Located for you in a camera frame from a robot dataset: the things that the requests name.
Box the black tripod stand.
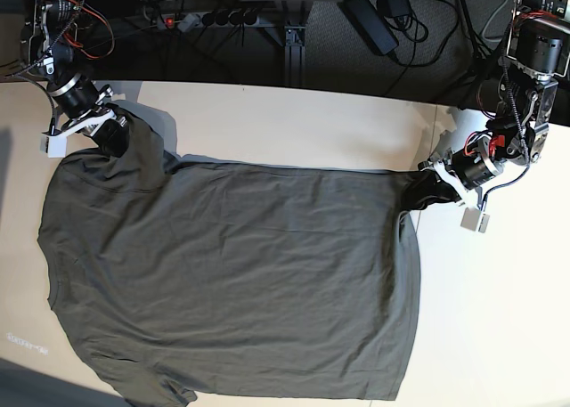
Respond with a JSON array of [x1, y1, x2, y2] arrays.
[[433, 0, 501, 110]]

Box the black power strip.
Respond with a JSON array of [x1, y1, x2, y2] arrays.
[[152, 9, 262, 32]]

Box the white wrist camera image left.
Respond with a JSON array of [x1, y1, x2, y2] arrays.
[[40, 134, 68, 159]]

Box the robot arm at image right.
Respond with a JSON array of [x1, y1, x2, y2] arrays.
[[404, 0, 569, 211]]

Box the grey T-shirt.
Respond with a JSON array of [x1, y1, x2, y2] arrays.
[[38, 116, 422, 406]]

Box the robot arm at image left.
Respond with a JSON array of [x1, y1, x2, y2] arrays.
[[12, 0, 129, 158]]

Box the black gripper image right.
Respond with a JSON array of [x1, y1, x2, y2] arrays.
[[411, 146, 506, 210]]

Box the grey cable on floor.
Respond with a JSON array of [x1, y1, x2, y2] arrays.
[[483, 0, 517, 43]]

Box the black power adapter brick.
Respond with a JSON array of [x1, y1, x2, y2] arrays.
[[339, 0, 399, 56]]

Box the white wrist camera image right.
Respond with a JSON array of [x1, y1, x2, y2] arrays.
[[460, 207, 490, 233]]

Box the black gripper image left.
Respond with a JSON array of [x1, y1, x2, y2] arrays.
[[52, 72, 130, 158]]

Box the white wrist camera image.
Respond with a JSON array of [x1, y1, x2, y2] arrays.
[[40, 134, 68, 159], [460, 207, 490, 233]]

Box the aluminium frame post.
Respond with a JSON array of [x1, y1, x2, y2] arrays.
[[283, 26, 305, 88]]

